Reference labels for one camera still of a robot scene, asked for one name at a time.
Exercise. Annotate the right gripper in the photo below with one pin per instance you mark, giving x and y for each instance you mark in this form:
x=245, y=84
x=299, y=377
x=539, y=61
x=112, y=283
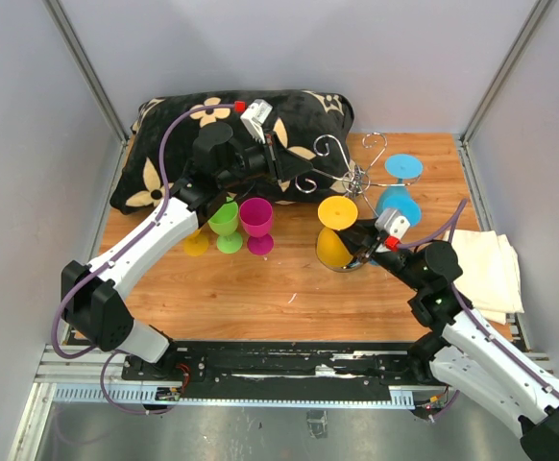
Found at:
x=363, y=238

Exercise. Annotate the yellow plastic goblet rear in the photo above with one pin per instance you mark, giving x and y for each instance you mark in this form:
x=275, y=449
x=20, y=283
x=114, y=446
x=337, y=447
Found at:
x=196, y=244

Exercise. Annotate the black floral plush pillow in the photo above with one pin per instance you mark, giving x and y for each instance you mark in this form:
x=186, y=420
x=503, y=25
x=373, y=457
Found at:
x=317, y=125

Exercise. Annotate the aluminium frame post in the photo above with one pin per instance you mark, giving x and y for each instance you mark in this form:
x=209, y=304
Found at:
x=527, y=32
x=59, y=15

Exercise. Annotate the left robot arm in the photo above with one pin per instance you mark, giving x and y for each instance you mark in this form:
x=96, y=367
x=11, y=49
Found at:
x=94, y=294

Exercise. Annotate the left aluminium frame post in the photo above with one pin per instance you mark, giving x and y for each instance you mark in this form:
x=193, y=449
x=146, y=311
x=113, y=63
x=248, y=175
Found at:
x=59, y=15

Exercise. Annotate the magenta plastic goblet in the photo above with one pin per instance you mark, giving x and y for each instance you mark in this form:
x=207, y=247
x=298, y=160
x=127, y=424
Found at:
x=256, y=216

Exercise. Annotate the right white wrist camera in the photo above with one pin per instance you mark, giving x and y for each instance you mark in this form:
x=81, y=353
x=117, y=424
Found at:
x=393, y=222

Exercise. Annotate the yellow plastic goblet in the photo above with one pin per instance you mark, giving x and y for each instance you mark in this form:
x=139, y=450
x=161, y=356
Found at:
x=336, y=213
x=196, y=244

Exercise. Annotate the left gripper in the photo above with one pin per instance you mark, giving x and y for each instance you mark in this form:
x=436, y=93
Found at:
x=286, y=165

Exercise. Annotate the chrome wine glass rack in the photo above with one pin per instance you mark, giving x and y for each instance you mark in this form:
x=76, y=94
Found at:
x=353, y=184

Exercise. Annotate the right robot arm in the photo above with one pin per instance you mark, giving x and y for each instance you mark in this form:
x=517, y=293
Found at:
x=461, y=348

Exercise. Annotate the blue plastic goblet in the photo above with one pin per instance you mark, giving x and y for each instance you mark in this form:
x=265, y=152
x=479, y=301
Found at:
x=400, y=199
x=405, y=168

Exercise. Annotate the right aluminium frame post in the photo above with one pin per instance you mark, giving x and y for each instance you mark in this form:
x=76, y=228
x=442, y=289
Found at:
x=527, y=32

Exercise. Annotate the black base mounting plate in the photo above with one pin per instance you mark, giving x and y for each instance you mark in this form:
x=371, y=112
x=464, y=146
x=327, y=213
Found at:
x=286, y=372

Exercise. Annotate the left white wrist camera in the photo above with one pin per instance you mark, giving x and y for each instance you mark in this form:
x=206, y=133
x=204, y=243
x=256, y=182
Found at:
x=254, y=117

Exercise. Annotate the white folded cloth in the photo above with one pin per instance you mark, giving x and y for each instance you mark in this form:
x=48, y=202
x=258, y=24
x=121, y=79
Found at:
x=491, y=277

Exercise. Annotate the yellow plastic goblet front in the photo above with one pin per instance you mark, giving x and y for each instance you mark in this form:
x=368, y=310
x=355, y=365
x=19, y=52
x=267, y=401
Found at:
x=336, y=213

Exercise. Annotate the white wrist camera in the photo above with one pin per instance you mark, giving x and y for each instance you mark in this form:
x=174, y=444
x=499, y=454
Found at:
x=393, y=222
x=254, y=117

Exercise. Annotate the green plastic goblet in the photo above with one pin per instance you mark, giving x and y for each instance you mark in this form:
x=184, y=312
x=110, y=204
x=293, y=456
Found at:
x=224, y=223

